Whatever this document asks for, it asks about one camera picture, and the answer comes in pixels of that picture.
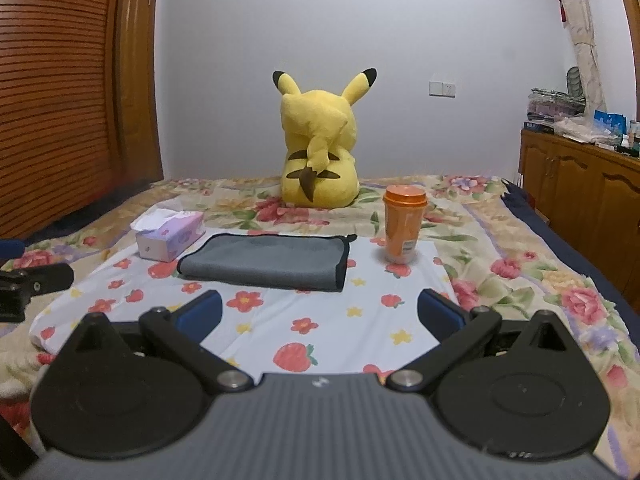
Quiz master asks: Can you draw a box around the purple and grey towel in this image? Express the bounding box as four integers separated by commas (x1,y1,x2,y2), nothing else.
177,233,357,292

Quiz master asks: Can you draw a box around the white strawberry print cloth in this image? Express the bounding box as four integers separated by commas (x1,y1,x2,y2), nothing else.
29,237,456,378

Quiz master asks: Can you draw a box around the floral bed quilt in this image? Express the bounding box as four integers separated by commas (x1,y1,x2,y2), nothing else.
1,176,639,479

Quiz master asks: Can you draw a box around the purple tissue box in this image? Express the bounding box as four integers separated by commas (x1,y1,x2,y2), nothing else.
130,206,204,262

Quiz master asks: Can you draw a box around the orange plastic cup with lid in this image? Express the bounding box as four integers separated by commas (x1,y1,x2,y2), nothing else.
383,184,427,264

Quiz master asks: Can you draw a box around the wooden louvered wardrobe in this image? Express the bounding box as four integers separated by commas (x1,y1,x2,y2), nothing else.
1,0,163,238

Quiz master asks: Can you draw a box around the wooden cabinet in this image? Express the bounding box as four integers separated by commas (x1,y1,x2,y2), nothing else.
518,129,639,310

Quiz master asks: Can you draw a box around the clutter pile on cabinet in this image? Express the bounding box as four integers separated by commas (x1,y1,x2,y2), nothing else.
524,66,639,158

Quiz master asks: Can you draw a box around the yellow Pikachu plush toy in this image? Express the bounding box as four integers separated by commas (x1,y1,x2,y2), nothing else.
272,67,378,209

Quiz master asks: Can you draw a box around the floral curtain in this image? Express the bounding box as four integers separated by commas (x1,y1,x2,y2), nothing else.
561,0,606,115

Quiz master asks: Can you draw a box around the white wall switch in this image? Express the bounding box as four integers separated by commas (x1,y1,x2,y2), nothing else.
428,81,457,99

